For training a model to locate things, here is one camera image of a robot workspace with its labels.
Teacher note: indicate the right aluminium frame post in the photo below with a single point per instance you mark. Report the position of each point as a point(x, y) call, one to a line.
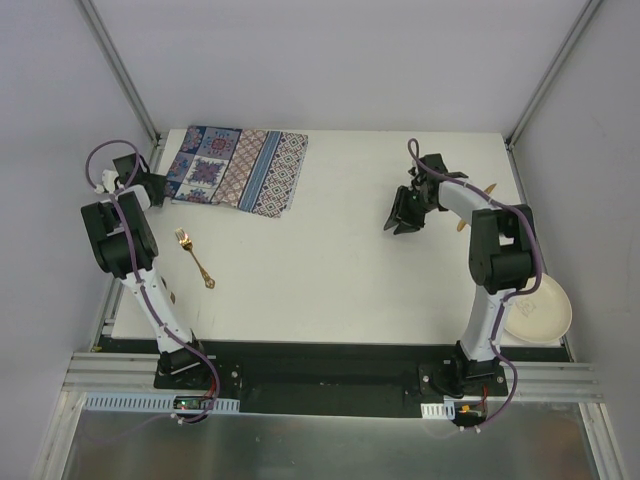
point(575, 33)

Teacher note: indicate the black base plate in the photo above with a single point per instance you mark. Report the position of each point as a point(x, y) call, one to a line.
point(358, 380)

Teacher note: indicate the aluminium frame post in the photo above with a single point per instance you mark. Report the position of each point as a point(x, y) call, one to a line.
point(575, 33)
point(108, 48)

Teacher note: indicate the gold fork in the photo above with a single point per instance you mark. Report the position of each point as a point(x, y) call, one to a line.
point(186, 244)

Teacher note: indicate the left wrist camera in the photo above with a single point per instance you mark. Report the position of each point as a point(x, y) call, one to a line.
point(109, 183)

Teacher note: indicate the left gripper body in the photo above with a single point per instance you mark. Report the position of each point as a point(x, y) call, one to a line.
point(151, 185)

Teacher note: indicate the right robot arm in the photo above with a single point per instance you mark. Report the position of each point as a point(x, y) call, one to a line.
point(503, 256)

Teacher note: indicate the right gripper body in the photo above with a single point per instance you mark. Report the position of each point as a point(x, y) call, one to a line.
point(412, 205)

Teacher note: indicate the left aluminium frame post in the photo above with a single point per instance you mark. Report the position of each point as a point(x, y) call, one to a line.
point(108, 48)

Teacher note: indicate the cream plate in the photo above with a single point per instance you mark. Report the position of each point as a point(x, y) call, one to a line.
point(542, 317)

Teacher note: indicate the patterned cloth placemat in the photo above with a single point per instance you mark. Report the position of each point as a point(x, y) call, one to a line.
point(252, 170)

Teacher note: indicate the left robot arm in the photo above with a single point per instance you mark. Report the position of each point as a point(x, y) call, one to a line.
point(124, 246)

